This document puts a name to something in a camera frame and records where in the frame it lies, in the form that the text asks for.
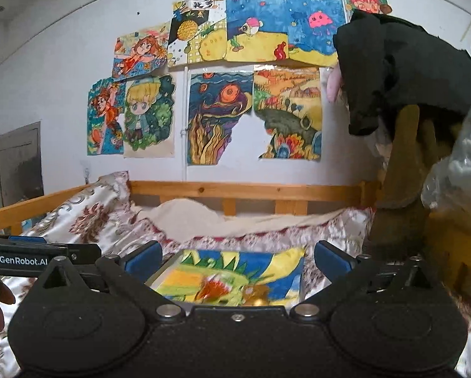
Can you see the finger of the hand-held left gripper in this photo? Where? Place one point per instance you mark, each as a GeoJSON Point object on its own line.
{"type": "Point", "coordinates": [26, 239]}
{"type": "Point", "coordinates": [83, 252]}

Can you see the cream cloth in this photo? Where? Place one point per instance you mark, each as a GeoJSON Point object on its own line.
{"type": "Point", "coordinates": [219, 222]}

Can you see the black jacket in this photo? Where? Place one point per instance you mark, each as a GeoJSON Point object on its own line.
{"type": "Point", "coordinates": [409, 67]}

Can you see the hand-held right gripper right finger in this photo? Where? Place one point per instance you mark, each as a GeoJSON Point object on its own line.
{"type": "Point", "coordinates": [332, 259]}

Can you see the pink-hat fish wall drawing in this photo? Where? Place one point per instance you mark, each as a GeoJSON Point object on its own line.
{"type": "Point", "coordinates": [255, 27]}

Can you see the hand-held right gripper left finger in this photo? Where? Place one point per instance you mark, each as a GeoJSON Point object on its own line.
{"type": "Point", "coordinates": [143, 259]}

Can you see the clear plastic bag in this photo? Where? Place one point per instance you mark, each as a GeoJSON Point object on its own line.
{"type": "Point", "coordinates": [464, 157]}

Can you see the blue climbing girl wall drawing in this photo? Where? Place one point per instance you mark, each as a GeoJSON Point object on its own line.
{"type": "Point", "coordinates": [105, 118]}

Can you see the floral printed blanket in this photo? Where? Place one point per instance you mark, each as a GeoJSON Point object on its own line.
{"type": "Point", "coordinates": [97, 216]}

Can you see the colourful drawing sheet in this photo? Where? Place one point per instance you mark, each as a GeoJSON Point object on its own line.
{"type": "Point", "coordinates": [227, 271]}

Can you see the pineapple wall drawing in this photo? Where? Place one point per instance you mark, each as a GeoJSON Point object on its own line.
{"type": "Point", "coordinates": [192, 33]}

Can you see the white patterned cloth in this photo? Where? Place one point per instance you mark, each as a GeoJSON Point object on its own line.
{"type": "Point", "coordinates": [382, 145]}

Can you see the golden wrapped snack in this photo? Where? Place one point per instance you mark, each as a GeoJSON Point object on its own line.
{"type": "Point", "coordinates": [257, 298]}

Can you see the grey wall hatch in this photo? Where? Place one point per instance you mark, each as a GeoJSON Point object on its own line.
{"type": "Point", "coordinates": [18, 161]}

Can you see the orange-haired girl wall drawing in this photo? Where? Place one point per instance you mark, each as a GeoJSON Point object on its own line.
{"type": "Point", "coordinates": [141, 53]}

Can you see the pink soft item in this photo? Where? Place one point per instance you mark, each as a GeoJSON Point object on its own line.
{"type": "Point", "coordinates": [333, 86]}

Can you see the wooden bed rail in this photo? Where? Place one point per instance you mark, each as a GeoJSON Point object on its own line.
{"type": "Point", "coordinates": [235, 191]}

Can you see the pink jellyfish wall drawing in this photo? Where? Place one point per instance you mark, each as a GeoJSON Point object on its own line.
{"type": "Point", "coordinates": [314, 23]}

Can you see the olive hanging cloth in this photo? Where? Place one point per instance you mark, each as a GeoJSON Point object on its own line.
{"type": "Point", "coordinates": [401, 181]}

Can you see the landscape wall drawing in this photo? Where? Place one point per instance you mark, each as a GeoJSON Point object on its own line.
{"type": "Point", "coordinates": [290, 102]}

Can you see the blond child wall drawing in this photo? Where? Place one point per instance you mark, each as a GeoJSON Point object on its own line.
{"type": "Point", "coordinates": [148, 118]}

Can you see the swirly night sky wall drawing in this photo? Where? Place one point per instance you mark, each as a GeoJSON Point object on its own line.
{"type": "Point", "coordinates": [215, 118]}

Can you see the yellow wooden frame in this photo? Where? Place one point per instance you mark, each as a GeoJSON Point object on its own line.
{"type": "Point", "coordinates": [460, 252]}

